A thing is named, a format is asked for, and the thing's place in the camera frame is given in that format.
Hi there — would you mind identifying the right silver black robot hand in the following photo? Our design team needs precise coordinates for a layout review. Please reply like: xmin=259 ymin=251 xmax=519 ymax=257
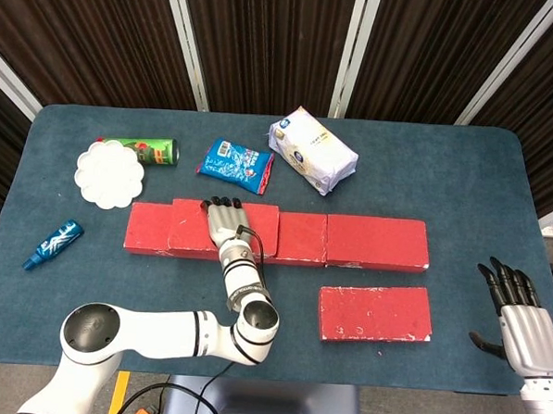
xmin=465 ymin=256 xmax=553 ymax=381

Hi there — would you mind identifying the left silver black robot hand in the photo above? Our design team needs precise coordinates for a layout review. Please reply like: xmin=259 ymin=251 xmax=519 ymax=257
xmin=196 ymin=194 xmax=255 ymax=254

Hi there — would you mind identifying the red brick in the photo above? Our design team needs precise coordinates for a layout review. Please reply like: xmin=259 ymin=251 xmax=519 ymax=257
xmin=224 ymin=208 xmax=330 ymax=269
xmin=167 ymin=198 xmax=282 ymax=258
xmin=316 ymin=282 xmax=435 ymax=347
xmin=123 ymin=201 xmax=229 ymax=262
xmin=323 ymin=213 xmax=433 ymax=274

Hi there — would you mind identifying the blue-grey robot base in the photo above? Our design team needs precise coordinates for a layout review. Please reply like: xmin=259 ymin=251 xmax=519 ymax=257
xmin=166 ymin=375 xmax=364 ymax=414

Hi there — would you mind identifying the blue snack bag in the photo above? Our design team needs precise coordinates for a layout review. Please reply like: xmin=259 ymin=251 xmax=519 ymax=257
xmin=195 ymin=136 xmax=276 ymax=196

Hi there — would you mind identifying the green printed can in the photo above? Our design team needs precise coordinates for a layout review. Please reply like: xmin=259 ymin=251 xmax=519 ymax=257
xmin=95 ymin=134 xmax=181 ymax=169

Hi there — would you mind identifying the white tissue pack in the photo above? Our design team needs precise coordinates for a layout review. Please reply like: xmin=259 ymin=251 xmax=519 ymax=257
xmin=264 ymin=105 xmax=362 ymax=199

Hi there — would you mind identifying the white flower-shaped palette plate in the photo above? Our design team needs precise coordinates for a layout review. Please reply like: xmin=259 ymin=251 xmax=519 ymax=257
xmin=72 ymin=138 xmax=147 ymax=212

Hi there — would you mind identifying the blue printed tube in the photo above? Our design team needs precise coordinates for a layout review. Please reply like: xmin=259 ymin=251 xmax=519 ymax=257
xmin=21 ymin=216 xmax=85 ymax=274

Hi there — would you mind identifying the brown slatted partition screen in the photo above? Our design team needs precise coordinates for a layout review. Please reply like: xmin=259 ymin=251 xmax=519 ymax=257
xmin=0 ymin=0 xmax=553 ymax=267

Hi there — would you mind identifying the yellow floor tape strip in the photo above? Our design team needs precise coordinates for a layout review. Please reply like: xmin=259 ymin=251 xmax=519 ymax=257
xmin=107 ymin=370 xmax=132 ymax=414

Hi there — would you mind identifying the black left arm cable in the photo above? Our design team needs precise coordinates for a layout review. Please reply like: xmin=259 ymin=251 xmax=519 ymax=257
xmin=116 ymin=218 xmax=270 ymax=414

